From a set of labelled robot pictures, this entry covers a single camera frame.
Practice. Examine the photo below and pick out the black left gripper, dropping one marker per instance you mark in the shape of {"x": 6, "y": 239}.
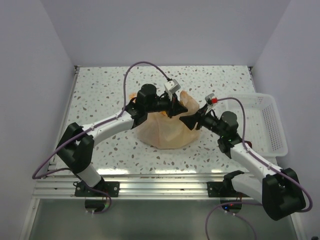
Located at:
{"x": 174, "y": 107}

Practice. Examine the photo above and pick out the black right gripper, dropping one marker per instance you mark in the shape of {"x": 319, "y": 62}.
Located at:
{"x": 190, "y": 121}

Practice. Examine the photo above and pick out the banana print plastic bag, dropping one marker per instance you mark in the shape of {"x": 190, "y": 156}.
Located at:
{"x": 163, "y": 132}

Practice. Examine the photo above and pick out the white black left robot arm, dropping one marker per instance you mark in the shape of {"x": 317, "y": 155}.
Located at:
{"x": 76, "y": 146}

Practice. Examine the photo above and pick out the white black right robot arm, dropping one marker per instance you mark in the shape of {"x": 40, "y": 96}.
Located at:
{"x": 275, "y": 188}

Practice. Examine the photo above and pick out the white perforated plastic basket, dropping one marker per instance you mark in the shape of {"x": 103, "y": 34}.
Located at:
{"x": 267, "y": 125}

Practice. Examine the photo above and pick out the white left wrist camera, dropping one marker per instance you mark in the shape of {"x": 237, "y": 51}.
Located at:
{"x": 171, "y": 87}

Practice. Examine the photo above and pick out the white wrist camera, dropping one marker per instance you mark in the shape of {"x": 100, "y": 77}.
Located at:
{"x": 171, "y": 87}
{"x": 211, "y": 100}

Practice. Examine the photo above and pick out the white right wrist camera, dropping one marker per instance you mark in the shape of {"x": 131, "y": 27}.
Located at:
{"x": 211, "y": 100}

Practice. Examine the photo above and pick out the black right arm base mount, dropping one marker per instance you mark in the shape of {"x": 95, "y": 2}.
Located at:
{"x": 224, "y": 188}

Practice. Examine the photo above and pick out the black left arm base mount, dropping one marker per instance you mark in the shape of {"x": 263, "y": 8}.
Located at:
{"x": 101, "y": 189}

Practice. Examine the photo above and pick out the aluminium table frame rail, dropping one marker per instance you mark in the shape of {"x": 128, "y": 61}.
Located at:
{"x": 145, "y": 172}

